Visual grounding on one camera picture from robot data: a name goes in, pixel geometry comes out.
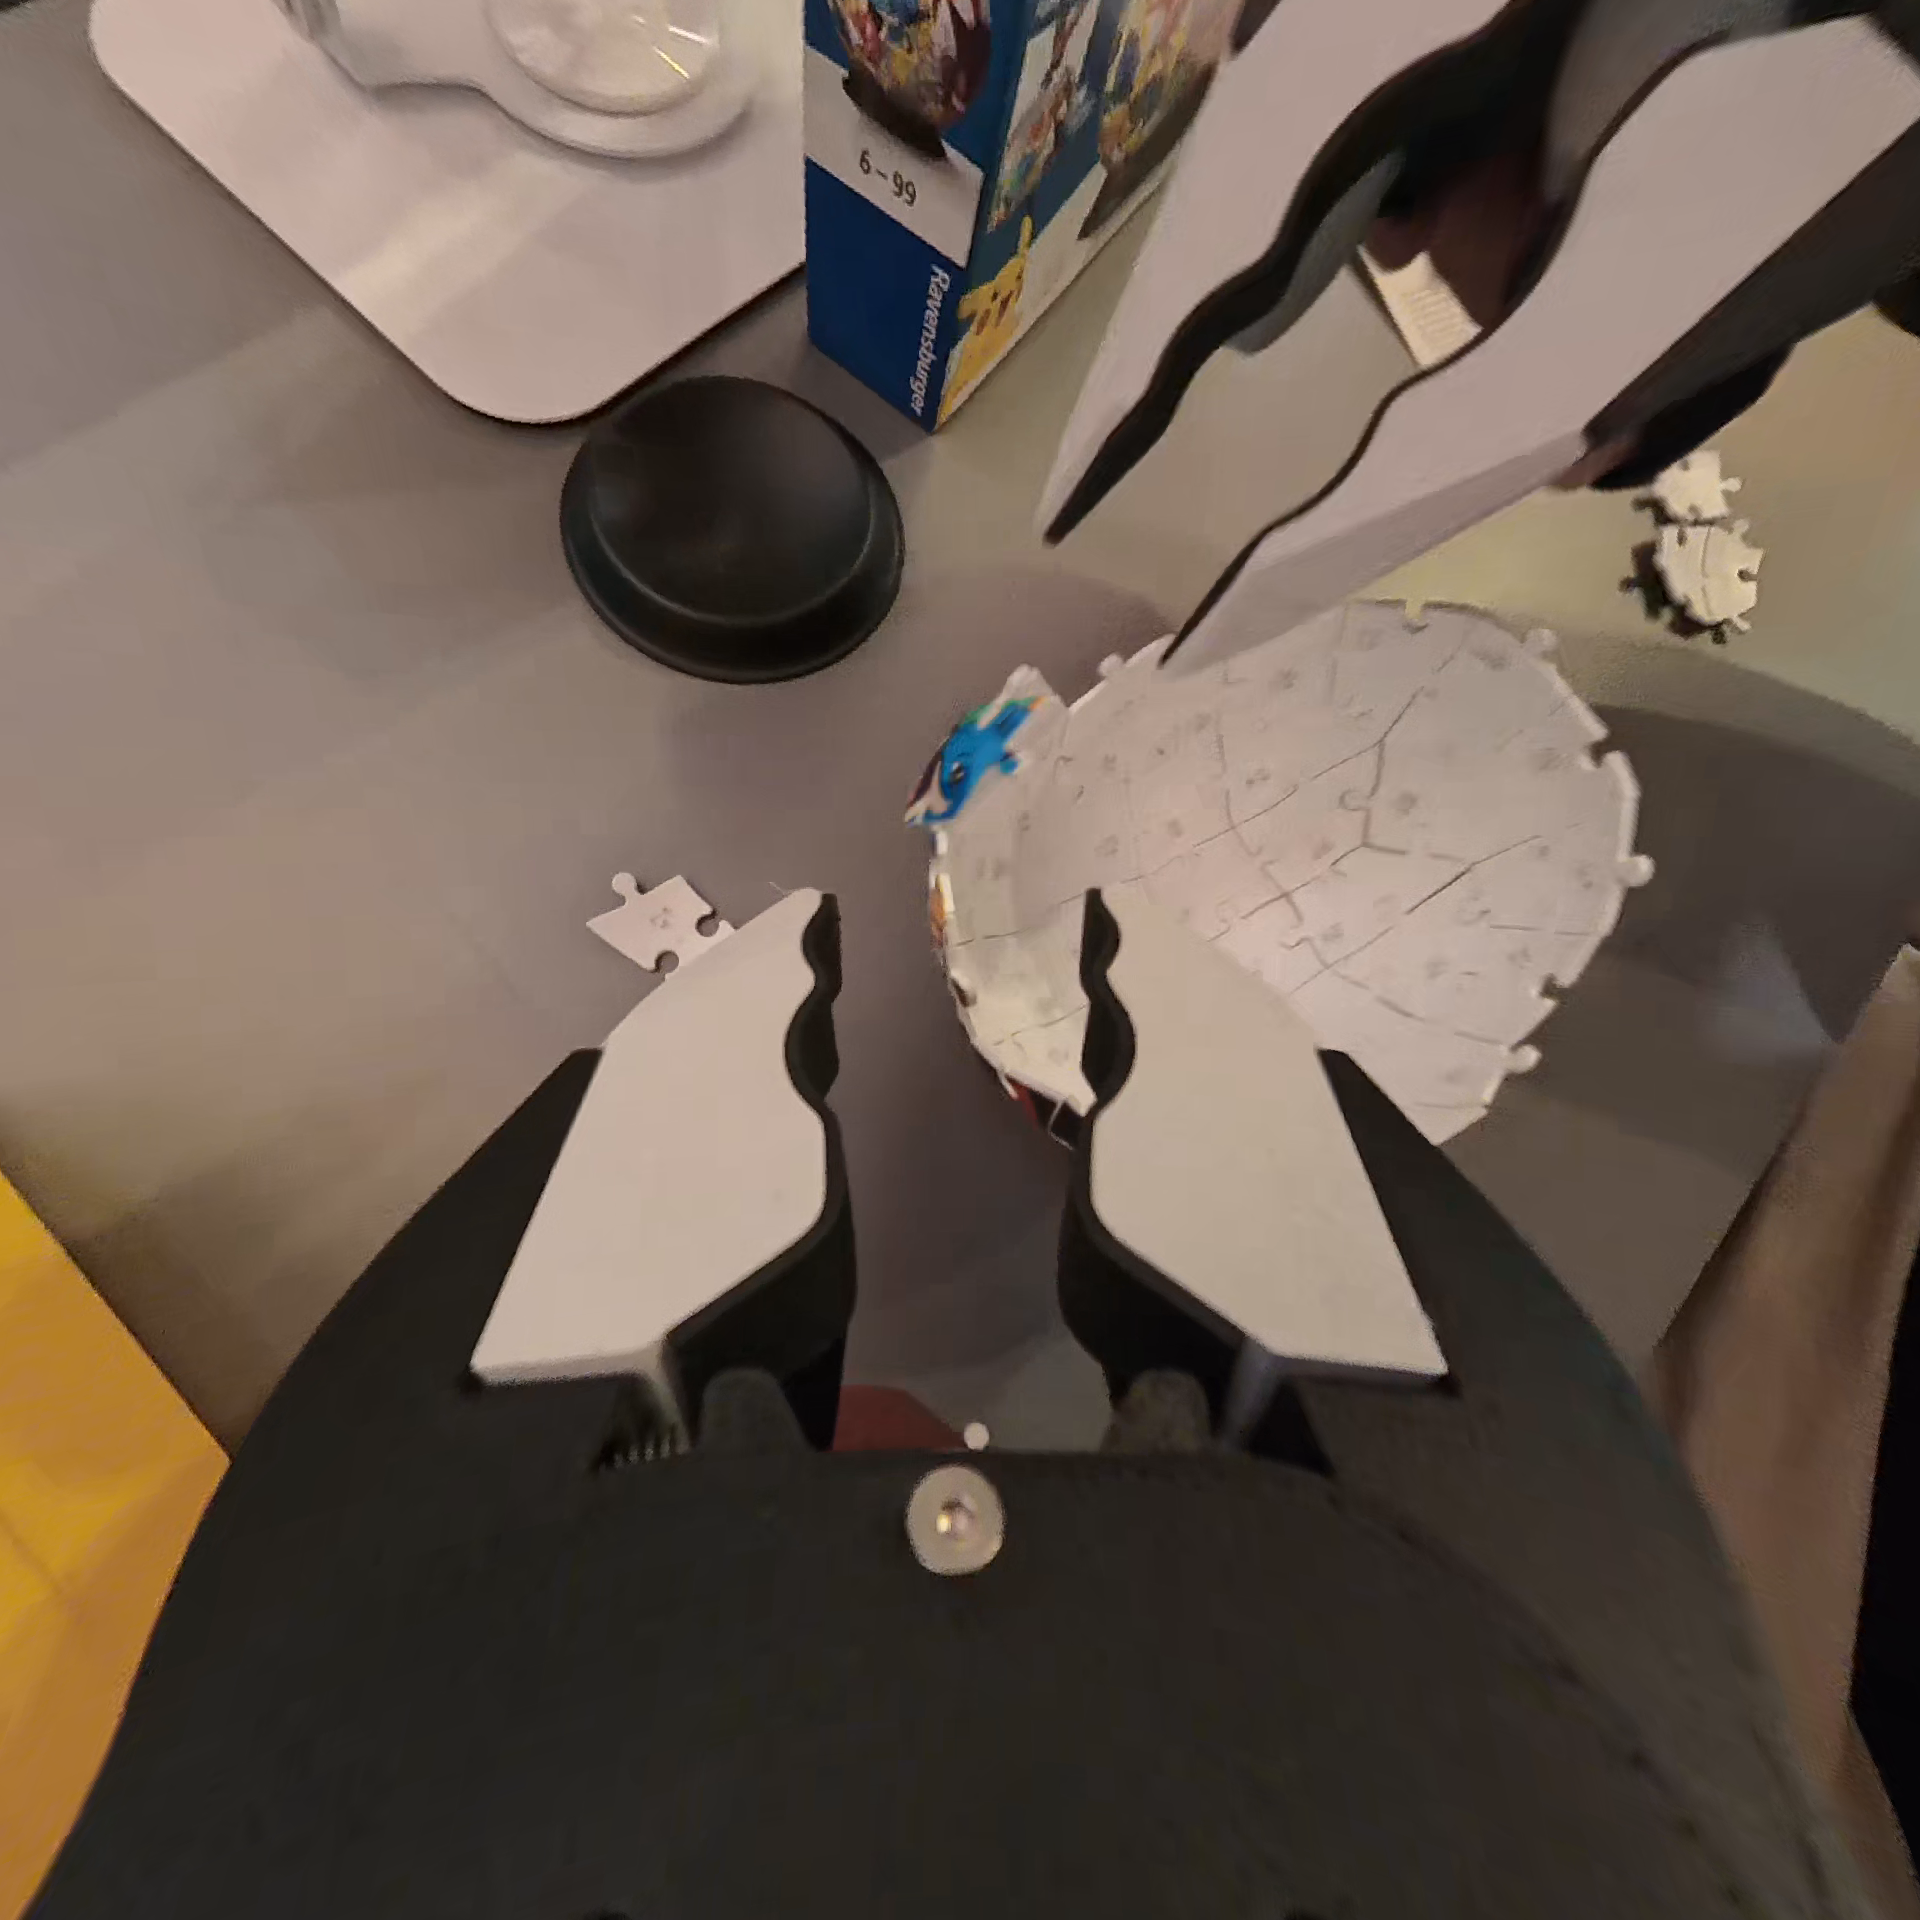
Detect person's beige trousers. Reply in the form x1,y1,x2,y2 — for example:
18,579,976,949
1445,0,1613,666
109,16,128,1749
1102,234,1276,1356
1650,940,1920,1920

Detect black round stand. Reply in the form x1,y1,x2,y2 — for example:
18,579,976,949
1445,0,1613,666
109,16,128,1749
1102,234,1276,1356
559,375,904,687

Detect person's right hand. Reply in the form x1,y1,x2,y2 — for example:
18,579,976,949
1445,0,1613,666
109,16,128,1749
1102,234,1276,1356
1390,91,1566,327

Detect half-built puzzle ball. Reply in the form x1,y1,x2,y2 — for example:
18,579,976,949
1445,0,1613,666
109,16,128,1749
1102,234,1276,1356
904,598,1656,1150

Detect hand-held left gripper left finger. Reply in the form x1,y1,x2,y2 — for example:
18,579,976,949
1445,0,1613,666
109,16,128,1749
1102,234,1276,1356
466,884,859,1452

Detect blue puzzle box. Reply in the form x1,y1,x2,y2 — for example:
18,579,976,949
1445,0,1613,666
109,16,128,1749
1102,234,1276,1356
803,0,1253,437

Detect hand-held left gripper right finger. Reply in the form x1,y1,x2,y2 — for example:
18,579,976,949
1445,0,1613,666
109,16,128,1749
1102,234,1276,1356
1055,888,1453,1452

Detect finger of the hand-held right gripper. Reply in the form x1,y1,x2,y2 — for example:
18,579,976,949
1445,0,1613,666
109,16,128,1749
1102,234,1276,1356
1159,3,1920,671
1039,0,1553,547

